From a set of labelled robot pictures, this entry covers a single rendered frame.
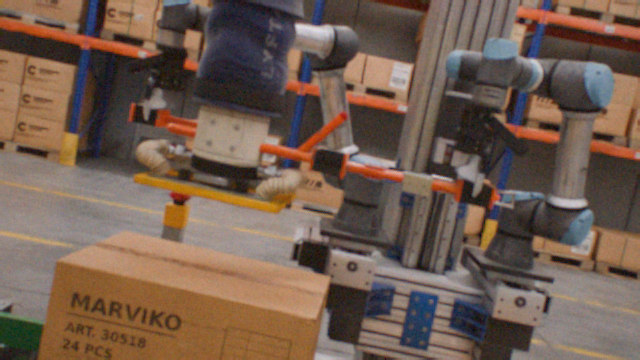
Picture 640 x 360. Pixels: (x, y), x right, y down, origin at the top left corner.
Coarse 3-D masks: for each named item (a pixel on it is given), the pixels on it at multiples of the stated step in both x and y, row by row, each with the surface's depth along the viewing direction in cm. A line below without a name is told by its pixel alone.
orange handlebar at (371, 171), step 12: (168, 120) 196; (180, 120) 196; (180, 132) 168; (192, 132) 167; (288, 156) 165; (300, 156) 165; (348, 168) 164; (360, 168) 164; (372, 168) 164; (384, 168) 164; (396, 180) 163; (456, 192) 162
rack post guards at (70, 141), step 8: (64, 136) 868; (72, 136) 867; (64, 144) 868; (72, 144) 868; (64, 152) 869; (72, 152) 870; (64, 160) 871; (72, 160) 872; (488, 224) 873; (488, 232) 873; (488, 240) 874
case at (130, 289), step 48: (144, 240) 190; (96, 288) 157; (144, 288) 156; (192, 288) 156; (240, 288) 163; (288, 288) 171; (48, 336) 159; (96, 336) 158; (144, 336) 157; (192, 336) 156; (240, 336) 155; (288, 336) 153
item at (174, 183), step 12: (180, 168) 161; (144, 180) 158; (156, 180) 158; (168, 180) 159; (180, 180) 160; (192, 180) 163; (180, 192) 157; (192, 192) 157; (204, 192) 156; (216, 192) 157; (228, 192) 157; (240, 192) 159; (240, 204) 156; (252, 204) 155; (264, 204) 155; (276, 204) 157
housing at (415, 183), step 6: (408, 174) 162; (414, 174) 162; (420, 174) 166; (408, 180) 162; (414, 180) 162; (420, 180) 162; (426, 180) 162; (432, 180) 162; (402, 186) 163; (408, 186) 163; (414, 186) 162; (420, 186) 162; (426, 186) 162; (414, 192) 163; (420, 192) 162; (426, 192) 162
